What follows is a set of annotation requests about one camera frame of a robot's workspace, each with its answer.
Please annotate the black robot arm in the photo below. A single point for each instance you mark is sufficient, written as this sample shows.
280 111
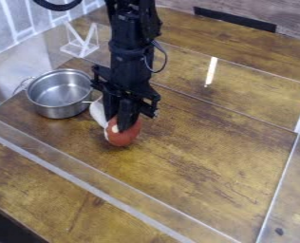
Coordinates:
136 24

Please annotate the red toy mushroom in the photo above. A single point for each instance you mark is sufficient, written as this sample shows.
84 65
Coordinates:
116 137

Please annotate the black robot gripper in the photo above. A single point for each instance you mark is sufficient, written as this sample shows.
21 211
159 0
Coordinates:
124 83

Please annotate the small silver pot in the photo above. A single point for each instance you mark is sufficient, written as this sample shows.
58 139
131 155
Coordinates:
60 93

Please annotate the clear acrylic triangle bracket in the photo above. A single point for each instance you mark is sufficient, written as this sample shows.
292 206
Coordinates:
79 46

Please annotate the black bar on wall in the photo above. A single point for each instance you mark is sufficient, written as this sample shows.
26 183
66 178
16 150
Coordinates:
239 20

